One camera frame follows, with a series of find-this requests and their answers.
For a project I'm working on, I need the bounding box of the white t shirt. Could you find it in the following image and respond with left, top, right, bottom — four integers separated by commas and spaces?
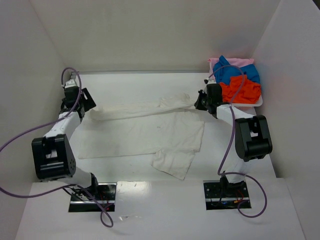
78, 93, 205, 180

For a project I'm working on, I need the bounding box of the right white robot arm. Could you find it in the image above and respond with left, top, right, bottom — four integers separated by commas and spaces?
194, 83, 273, 196

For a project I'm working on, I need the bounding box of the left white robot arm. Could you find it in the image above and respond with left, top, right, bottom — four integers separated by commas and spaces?
31, 80, 98, 195

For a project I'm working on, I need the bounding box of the blue t shirt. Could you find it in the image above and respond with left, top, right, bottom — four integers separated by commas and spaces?
211, 55, 261, 85

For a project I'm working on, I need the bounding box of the orange t shirt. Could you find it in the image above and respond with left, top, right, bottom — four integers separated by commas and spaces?
219, 75, 261, 104

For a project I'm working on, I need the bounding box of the pink plastic basket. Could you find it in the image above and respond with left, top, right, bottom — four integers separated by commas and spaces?
208, 57, 263, 107

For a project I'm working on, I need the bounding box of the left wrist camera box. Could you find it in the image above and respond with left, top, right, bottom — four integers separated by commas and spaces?
64, 79, 78, 88

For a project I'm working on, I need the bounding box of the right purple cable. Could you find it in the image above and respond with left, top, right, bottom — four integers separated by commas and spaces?
207, 65, 268, 218

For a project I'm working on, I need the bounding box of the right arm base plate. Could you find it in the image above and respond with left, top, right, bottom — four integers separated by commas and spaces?
203, 180, 251, 211

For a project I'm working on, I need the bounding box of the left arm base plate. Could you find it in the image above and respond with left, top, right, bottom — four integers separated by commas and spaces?
68, 183, 117, 213

